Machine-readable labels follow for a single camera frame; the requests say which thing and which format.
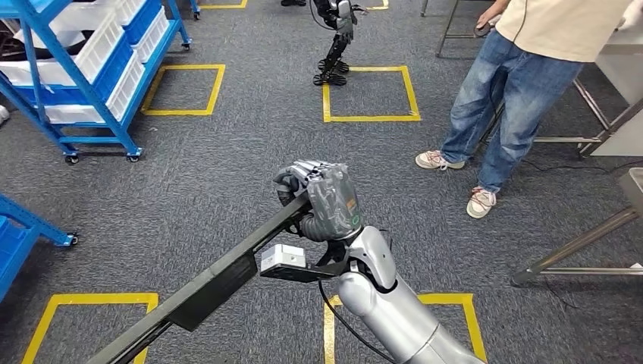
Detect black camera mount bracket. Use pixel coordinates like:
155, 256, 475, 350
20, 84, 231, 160
260, 240, 353, 284

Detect steel table with white panel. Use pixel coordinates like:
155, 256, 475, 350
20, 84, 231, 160
422, 0, 643, 159

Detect black humanoid robot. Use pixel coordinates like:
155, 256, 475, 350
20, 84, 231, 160
309, 0, 369, 87

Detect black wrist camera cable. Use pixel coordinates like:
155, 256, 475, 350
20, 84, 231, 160
317, 280, 398, 364

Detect stainless steel workbench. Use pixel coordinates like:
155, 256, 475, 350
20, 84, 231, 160
511, 167, 643, 288

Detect white plastic bin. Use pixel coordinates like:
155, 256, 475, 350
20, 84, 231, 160
0, 7, 127, 87
44, 50, 148, 125
112, 0, 148, 27
131, 5, 172, 64

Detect standing person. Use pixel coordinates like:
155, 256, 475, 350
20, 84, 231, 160
415, 0, 636, 219

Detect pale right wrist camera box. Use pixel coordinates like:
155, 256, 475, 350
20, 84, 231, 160
260, 243, 307, 273

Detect blue plastic bin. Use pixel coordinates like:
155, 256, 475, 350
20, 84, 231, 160
14, 32, 136, 106
121, 0, 165, 46

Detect black item in rack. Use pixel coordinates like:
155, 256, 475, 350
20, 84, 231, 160
0, 20, 96, 62

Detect standing person's hand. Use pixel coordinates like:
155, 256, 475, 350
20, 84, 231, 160
475, 7, 501, 29

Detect long black plastic part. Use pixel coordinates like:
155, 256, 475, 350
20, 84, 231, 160
86, 193, 312, 364

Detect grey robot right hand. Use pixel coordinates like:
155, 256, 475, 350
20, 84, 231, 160
273, 160, 364, 243

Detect blue wheeled shelf rack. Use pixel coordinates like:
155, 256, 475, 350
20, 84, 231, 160
0, 0, 194, 165

